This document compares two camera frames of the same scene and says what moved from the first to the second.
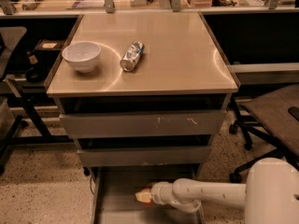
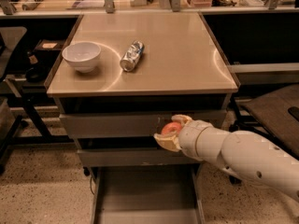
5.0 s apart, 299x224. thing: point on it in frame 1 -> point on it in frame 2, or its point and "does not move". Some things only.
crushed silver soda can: [132, 56] does not move
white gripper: [156, 192] -> [188, 137]
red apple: [146, 189] -> [173, 126]
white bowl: [82, 55] does not move
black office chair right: [271, 120] does not move
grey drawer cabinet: [141, 95] does not move
